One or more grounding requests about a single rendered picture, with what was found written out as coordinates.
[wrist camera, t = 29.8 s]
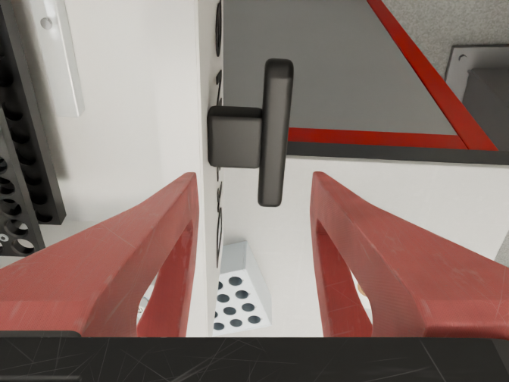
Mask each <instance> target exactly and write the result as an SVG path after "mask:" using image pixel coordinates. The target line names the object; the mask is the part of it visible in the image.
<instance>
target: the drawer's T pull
mask: <svg viewBox="0 0 509 382"><path fill-rule="evenodd" d="M293 78H294V66H293V63H292V61H291V60H289V59H284V58H270V59H268V60H267V61H266V63H265V65H264V91H263V105H262V109H261V108H253V107H236V106H220V105H215V106H212V107H210V109H209V112H208V117H207V123H208V161H209V164H210V166H212V167H218V168H250V169H256V168H259V175H258V204H259V206H262V207H272V208H276V207H279V206H280V205H281V202H282V198H283V183H284V174H285V166H286V151H287V142H288V134H289V118H290V111H291V102H292V87H293Z"/></svg>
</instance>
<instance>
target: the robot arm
mask: <svg viewBox="0 0 509 382"><path fill-rule="evenodd" d="M198 222H199V200H198V184H197V176H196V172H186V173H184V174H183V175H181V176H180V177H178V178H176V179H175V180H174V181H172V182H171V183H169V184H168V185H166V186H165V187H164V188H162V189H160V190H159V191H157V192H156V193H155V194H154V195H152V196H150V197H149V198H147V199H146V200H145V201H143V202H141V203H139V204H138V205H136V206H134V207H132V208H130V209H128V210H126V211H123V212H121V213H119V214H117V215H115V216H113V217H111V218H109V219H107V220H105V221H102V222H100V223H98V224H96V225H94V226H91V227H89V228H87V229H85V230H83V231H80V232H79V233H76V234H74V235H73V236H69V237H68V238H66V239H64V240H61V241H59V242H57V243H55V244H53V245H51V246H48V247H46V248H44V249H42V250H39V251H38V252H35V253H33V254H32V255H28V256H27V257H25V258H22V259H21V260H18V261H16V262H14V263H12V264H10V265H7V266H5V267H3V268H1V269H0V382H509V268H508V267H506V266H504V265H502V264H499V263H497V262H496V261H493V260H491V259H489V258H486V257H485V256H483V255H480V254H478V253H476V252H474V251H472V250H469V249H467V248H465V247H463V246H460V245H458V244H457V243H454V242H452V241H450V240H447V239H446V238H444V237H442V236H439V235H437V234H435V233H433V232H430V231H428V230H426V229H424V228H422V227H419V226H417V225H416V224H413V223H411V222H409V221H406V220H405V219H403V218H400V217H398V216H396V215H394V214H391V213H389V212H387V211H385V210H383V209H381V208H378V207H376V206H375V205H372V204H370V203H369V202H367V201H366V200H364V199H362V198H361V197H360V196H358V195H357V194H355V193H353V192H352V191H351V190H350V189H348V188H347V187H345V186H343V185H342V184H341V183H339V182H338V181H336V180H334V179H333V178H332V177H331V176H329V175H328V174H326V173H324V172H322V171H315V172H313V176H312V184H311V200H310V222H311V241H312V252H313V262H314V274H315V280H316V285H317V296H318V302H319V308H320V318H321V324H322V330H323V337H186V331H187V325H188V320H189V309H190V303H191V297H192V287H193V280H194V275H195V263H196V252H197V242H198ZM351 273H353V275H354V277H355V279H356V280H357V282H358V283H359V285H360V287H361V289H362V290H363V291H364V293H365V295H366V296H367V298H368V300H369V303H370V307H371V311H372V317H373V324H372V323H371V321H370V319H369V317H368V315H367V313H366V311H365V309H364V307H363V305H362V303H361V300H360V298H359V295H358V292H357V290H356V288H355V285H354V281H353V277H352V275H351ZM157 274H158V275H157ZM156 275H157V278H156V281H155V286H154V289H153V291H152V293H151V297H150V299H149V301H148V304H147V306H146V307H145V310H144V312H143V313H142V316H141V318H140V319H139V322H138V324H137V325H136V322H137V315H138V310H139V303H140V302H141V299H142V297H143V296H144V295H145V292H146V291H147V289H148V288H149V286H150V285H151V282H152V281H153V280H154V278H155V276H156Z"/></svg>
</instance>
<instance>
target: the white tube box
mask: <svg viewBox="0 0 509 382"><path fill-rule="evenodd" d="M269 326H272V296H271V294H270V291H269V290H268V288H267V285H266V283H265V281H264V278H263V276H262V274H261V271H260V269H259V267H258V264H257V262H256V260H255V257H254V255H253V253H252V251H251V248H250V246H249V244H248V241H243V242H240V243H234V244H229V245H226V246H223V250H222V257H221V263H220V276H219V283H218V290H217V302H216V309H215V316H214V329H213V335H212V336H213V337H215V336H219V335H224V334H228V333H235V332H240V331H244V330H252V329H257V328H261V327H269Z"/></svg>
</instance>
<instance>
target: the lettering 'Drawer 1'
mask: <svg viewBox="0 0 509 382"><path fill-rule="evenodd" d="M217 26H218V41H217ZM221 34H222V4H221V0H220V3H218V5H217V16H216V52H217V57H219V55H220V47H221ZM216 81H217V84H218V83H219V82H220V83H219V89H218V95H217V105H220V106H222V98H220V88H221V81H222V70H220V72H219V73H218V75H217V76H216ZM219 98H220V101H219ZM220 169H221V168H217V182H218V181H219V171H220ZM221 191H222V181H221V185H220V195H219V188H218V190H217V202H218V206H217V212H219V207H220V197H221ZM220 220H221V232H220V243H219V248H218V236H219V226H220ZM221 237H222V208H220V212H219V218H218V225H217V268H218V262H219V255H220V244H221Z"/></svg>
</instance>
